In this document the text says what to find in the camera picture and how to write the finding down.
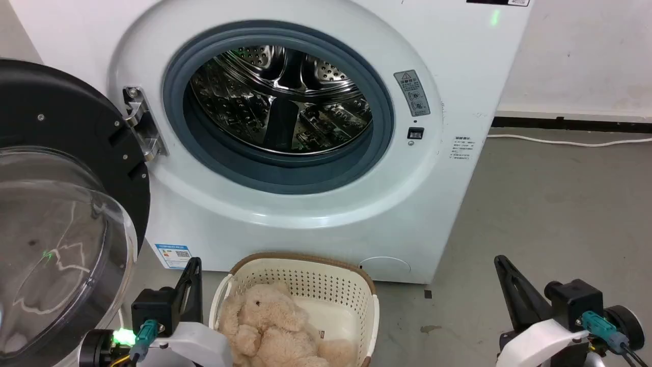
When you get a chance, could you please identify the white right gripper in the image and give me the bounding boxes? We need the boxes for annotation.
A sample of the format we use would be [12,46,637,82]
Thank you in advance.
[494,255,587,367]

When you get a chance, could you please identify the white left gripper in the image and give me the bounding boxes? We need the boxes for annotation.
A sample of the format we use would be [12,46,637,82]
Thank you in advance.
[140,257,234,367]

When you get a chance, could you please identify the steel washing machine drum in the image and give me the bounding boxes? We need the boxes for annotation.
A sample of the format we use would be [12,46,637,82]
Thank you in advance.
[189,45,373,156]

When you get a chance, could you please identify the white front-load washing machine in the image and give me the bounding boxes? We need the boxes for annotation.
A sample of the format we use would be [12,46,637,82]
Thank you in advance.
[8,0,535,284]

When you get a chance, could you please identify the black washing machine door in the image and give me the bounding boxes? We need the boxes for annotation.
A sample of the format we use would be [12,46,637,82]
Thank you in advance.
[0,59,152,367]

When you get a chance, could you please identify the blue energy label sticker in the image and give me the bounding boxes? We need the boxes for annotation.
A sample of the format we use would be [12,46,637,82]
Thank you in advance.
[154,244,193,270]

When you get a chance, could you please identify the beige plush teddy bear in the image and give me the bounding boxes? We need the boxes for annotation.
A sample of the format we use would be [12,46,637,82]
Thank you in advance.
[218,284,357,367]

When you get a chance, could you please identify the cream plastic laundry basket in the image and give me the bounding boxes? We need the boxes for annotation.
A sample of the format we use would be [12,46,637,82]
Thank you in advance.
[209,252,380,367]

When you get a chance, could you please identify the chrome door hinge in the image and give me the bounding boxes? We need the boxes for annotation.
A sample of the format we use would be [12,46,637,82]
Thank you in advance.
[122,87,169,161]

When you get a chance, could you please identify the black baseboard strip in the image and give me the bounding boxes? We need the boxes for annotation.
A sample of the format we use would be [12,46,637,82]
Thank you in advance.
[492,116,652,134]

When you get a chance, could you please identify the grey rubber door gasket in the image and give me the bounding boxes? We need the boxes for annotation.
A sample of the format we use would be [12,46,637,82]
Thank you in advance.
[163,20,395,195]

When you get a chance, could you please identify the grey warning sticker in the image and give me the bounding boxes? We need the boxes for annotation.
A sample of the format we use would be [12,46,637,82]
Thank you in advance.
[393,70,431,118]

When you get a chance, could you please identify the teal-plug left gripper cable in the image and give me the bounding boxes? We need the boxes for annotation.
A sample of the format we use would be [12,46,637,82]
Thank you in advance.
[129,320,159,363]

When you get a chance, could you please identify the teal-plug gripper cable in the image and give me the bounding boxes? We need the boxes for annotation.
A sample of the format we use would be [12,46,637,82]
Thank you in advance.
[129,320,159,363]
[581,311,652,367]

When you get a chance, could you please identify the teal-plug right gripper cable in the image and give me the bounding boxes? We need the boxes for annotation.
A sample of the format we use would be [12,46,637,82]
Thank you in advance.
[581,311,652,367]

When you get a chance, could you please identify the white floor cable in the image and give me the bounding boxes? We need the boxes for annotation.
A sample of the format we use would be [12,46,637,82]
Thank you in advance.
[486,134,652,148]

